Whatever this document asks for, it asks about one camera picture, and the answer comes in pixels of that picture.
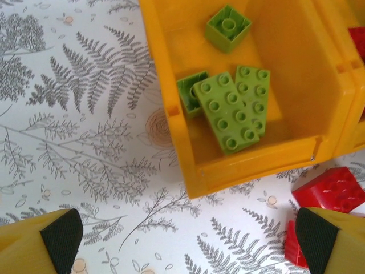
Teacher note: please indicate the small green lego brick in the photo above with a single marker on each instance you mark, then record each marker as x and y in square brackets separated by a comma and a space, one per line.
[186, 94]
[228, 27]

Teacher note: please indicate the long green lego brick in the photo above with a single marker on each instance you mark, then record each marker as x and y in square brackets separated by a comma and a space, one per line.
[228, 112]
[261, 91]

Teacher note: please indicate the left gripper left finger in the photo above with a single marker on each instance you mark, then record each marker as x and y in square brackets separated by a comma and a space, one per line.
[25, 248]

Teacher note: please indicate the yellow plastic bin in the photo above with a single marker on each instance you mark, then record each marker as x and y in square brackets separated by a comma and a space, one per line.
[350, 94]
[299, 85]

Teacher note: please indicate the small red lego brick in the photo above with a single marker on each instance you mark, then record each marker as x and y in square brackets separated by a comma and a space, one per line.
[357, 42]
[330, 189]
[293, 245]

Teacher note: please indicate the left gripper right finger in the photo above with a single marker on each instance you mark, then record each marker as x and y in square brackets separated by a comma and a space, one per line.
[336, 245]

